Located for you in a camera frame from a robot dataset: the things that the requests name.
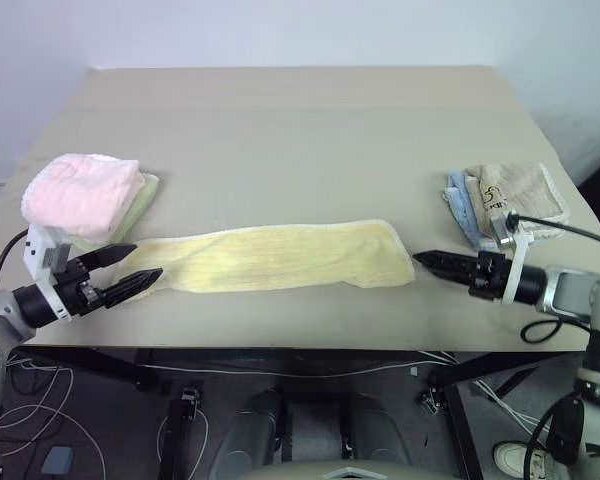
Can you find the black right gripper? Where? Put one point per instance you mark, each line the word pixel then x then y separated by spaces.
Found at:
pixel 492 275

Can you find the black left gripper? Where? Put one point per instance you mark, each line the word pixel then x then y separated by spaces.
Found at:
pixel 77 295

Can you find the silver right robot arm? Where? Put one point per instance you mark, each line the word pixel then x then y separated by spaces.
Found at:
pixel 575 295

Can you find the folded blue towel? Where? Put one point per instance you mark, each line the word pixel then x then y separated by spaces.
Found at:
pixel 460 200

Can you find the folded green towel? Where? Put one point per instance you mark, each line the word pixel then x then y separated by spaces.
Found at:
pixel 140 205

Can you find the folded pink towel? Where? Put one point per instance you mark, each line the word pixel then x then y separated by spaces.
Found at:
pixel 80 192

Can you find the folded beige towel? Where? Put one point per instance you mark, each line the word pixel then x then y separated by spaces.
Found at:
pixel 520 192

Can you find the long yellow towel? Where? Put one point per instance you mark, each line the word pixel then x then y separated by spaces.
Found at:
pixel 280 257

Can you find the dark rounded robot leg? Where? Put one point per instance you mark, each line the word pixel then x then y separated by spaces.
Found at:
pixel 380 430
pixel 252 430

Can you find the white shoe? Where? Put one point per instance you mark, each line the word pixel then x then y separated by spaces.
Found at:
pixel 512 457

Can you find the small grey floor box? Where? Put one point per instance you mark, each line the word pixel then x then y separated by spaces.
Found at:
pixel 57 460

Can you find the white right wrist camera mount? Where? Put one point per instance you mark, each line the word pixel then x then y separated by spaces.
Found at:
pixel 517 255

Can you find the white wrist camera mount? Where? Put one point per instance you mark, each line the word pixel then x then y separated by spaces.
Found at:
pixel 36 250
pixel 517 255

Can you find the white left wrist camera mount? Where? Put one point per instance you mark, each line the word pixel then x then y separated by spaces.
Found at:
pixel 36 250

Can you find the black metal table frame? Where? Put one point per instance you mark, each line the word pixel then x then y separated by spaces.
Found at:
pixel 460 400

